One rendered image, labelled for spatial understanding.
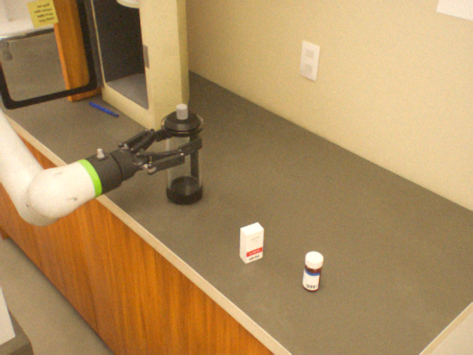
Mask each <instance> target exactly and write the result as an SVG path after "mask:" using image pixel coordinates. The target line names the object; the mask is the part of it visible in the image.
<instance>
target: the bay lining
mask: <svg viewBox="0 0 473 355"><path fill-rule="evenodd" d="M92 2H93V9H94V14H95V20H96V31H97V37H99V48H100V54H101V65H103V76H104V80H105V83H107V82H111V81H114V80H118V79H121V78H124V77H127V76H130V75H133V74H136V73H146V69H145V60H144V52H143V44H142V34H141V18H140V17H139V8H130V7H127V6H122V4H120V3H118V2H117V0H92Z"/></svg>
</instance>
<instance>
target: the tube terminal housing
mask: <svg viewBox="0 0 473 355"><path fill-rule="evenodd" d="M138 2H139V17H140V18H141V34H142V44H143V45H145V46H147V48H148V50H149V68H150V69H148V68H147V67H146V66H145V69H146V86H147V94H148V103H149V109H148V110H145V109H143V108H142V107H141V106H140V105H138V104H136V103H134V102H133V101H132V100H130V99H128V98H126V97H125V96H123V95H121V94H120V93H118V92H116V91H115V90H113V88H110V87H109V86H107V85H106V83H105V80H104V76H103V83H104V88H103V87H101V91H102V97H103V100H104V101H105V102H108V103H109V104H110V105H112V106H114V107H115V108H117V109H118V110H120V111H122V113H124V114H125V115H127V116H129V117H130V118H131V119H133V120H135V121H136V122H138V123H139V124H141V125H143V126H144V127H145V128H147V129H149V130H151V129H152V128H153V129H155V131H157V130H159V129H161V121H162V119H163V118H164V117H166V116H167V115H169V114H170V113H172V112H174V111H176V106H177V105H179V104H185V105H186V106H187V104H188V101H189V68H188V48H187V16H186V8H185V0H138ZM92 11H93V15H94V22H95V28H96V20H95V14H94V9H93V2H92ZM96 38H97V39H98V46H99V37H97V31H96ZM99 56H100V62H101V54H100V48H99ZM101 67H102V73H103V65H101Z"/></svg>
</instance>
